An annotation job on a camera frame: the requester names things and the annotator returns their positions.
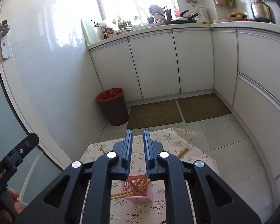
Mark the white cabinet drawer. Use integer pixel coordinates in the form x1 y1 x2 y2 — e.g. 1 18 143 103
232 73 280 183
237 27 280 104

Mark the white kitchen countertop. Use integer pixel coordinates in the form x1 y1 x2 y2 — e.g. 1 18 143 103
87 19 280 51

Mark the steel kettle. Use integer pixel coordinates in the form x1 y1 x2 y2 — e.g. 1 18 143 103
250 0 276 24

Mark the grey cloth bundle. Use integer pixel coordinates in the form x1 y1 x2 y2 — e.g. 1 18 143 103
148 4 165 16

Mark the metal door handle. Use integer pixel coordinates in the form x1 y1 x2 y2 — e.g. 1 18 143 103
0 20 11 60

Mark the white cabinet door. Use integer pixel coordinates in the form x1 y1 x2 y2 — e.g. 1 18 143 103
211 29 239 108
172 29 214 94
90 38 143 102
128 33 181 99

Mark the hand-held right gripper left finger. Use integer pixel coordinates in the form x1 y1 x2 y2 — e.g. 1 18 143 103
15 129 133 224

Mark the person's left hand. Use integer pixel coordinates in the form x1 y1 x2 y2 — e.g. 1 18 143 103
8 188 25 214

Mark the red bin liner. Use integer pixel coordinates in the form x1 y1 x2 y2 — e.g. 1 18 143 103
96 88 125 103

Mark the bunch of bamboo chopsticks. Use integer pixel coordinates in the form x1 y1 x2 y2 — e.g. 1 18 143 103
100 147 191 200

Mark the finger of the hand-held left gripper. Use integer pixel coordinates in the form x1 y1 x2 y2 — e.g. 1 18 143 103
5 133 40 169

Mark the basket with food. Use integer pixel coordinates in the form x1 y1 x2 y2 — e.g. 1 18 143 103
227 11 249 21

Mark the frosted glass door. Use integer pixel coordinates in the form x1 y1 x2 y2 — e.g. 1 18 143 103
0 5 61 207

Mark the black frying pan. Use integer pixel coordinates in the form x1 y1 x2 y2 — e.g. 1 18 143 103
169 10 199 25

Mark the white jug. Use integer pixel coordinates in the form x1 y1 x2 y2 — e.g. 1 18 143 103
198 6 210 23

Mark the pink perforated plastic basket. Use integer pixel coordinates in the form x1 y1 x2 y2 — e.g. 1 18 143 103
123 175 154 202

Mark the white cutting board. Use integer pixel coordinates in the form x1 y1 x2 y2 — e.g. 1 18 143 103
81 18 101 45

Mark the brown wicker trash bin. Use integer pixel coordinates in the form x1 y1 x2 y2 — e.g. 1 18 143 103
96 88 130 126

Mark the black knife block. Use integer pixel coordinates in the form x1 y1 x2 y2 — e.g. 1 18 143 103
164 6 173 22

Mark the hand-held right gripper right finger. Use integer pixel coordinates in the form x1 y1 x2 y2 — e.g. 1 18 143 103
143 128 262 224

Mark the brown floor mat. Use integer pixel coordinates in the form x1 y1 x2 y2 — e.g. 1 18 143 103
177 93 232 124
127 99 184 130

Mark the black pot with stick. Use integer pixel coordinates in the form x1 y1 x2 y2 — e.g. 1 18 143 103
139 6 155 24

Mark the floral tablecloth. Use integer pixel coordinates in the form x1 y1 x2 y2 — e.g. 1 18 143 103
79 127 216 224

